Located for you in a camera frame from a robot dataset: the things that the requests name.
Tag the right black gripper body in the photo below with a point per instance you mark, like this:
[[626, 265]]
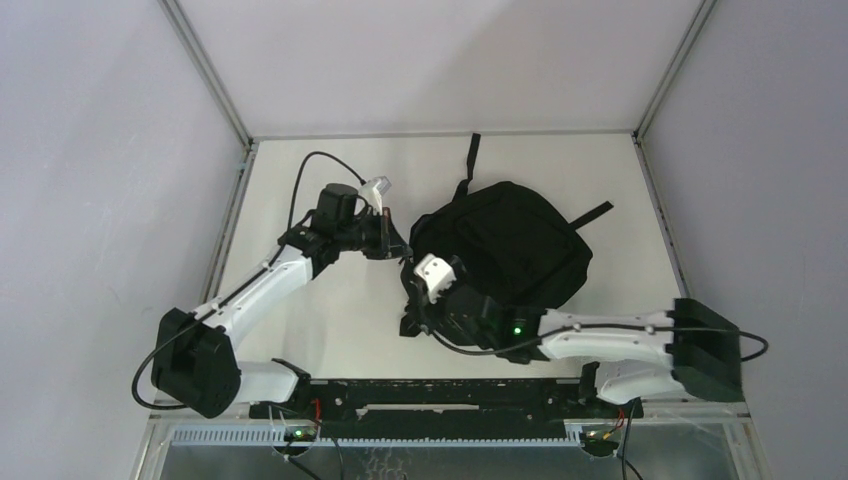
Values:
[[423, 307]]

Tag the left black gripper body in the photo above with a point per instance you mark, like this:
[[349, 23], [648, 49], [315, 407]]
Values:
[[364, 234]]

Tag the black student backpack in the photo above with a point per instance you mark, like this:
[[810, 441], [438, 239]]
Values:
[[515, 245]]

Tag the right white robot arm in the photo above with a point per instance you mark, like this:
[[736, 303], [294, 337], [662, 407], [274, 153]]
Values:
[[688, 348]]

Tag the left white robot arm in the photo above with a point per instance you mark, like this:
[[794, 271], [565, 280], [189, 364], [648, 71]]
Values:
[[194, 360]]

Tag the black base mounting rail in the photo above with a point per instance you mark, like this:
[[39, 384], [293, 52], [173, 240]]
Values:
[[468, 408]]

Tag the white slotted cable duct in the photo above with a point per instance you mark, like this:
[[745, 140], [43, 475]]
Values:
[[265, 435]]

